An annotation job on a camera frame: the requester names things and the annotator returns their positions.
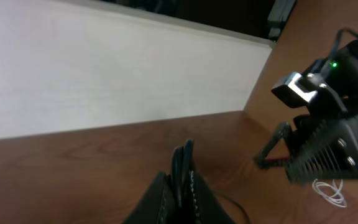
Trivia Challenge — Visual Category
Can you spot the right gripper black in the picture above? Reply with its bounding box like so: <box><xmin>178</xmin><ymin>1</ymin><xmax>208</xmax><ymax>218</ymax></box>
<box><xmin>285</xmin><ymin>115</ymin><xmax>358</xmax><ymax>184</ymax></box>

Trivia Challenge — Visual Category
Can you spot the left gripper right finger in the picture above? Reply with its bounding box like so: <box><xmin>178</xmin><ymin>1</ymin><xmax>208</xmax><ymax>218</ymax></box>
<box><xmin>186</xmin><ymin>170</ymin><xmax>234</xmax><ymax>224</ymax></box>

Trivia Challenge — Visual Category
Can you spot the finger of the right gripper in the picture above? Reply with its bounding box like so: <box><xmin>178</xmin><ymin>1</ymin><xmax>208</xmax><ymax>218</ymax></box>
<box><xmin>254</xmin><ymin>123</ymin><xmax>293</xmax><ymax>170</ymax></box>

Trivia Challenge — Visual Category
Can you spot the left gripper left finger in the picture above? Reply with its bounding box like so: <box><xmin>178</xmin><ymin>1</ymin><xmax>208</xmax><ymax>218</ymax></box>
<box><xmin>123</xmin><ymin>172</ymin><xmax>175</xmax><ymax>224</ymax></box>

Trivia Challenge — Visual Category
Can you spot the white USB cable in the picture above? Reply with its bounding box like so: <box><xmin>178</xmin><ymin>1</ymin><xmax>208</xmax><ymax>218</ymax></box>
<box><xmin>311</xmin><ymin>179</ymin><xmax>348</xmax><ymax>208</ymax></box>

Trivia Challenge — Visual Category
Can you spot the black USB cable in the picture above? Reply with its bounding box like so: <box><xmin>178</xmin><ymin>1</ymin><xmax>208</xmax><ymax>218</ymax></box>
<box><xmin>170</xmin><ymin>138</ymin><xmax>251</xmax><ymax>224</ymax></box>

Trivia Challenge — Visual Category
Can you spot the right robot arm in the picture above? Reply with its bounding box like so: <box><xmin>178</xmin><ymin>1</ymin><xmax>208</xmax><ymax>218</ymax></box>
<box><xmin>255</xmin><ymin>39</ymin><xmax>358</xmax><ymax>183</ymax></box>

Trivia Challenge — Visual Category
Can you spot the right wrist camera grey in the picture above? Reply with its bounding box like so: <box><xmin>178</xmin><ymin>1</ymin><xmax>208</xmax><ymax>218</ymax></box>
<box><xmin>271</xmin><ymin>72</ymin><xmax>318</xmax><ymax>108</ymax></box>

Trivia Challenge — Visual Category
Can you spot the right camera cable black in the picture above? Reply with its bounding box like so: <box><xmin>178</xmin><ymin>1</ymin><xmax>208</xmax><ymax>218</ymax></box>
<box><xmin>321</xmin><ymin>27</ymin><xmax>358</xmax><ymax>72</ymax></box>

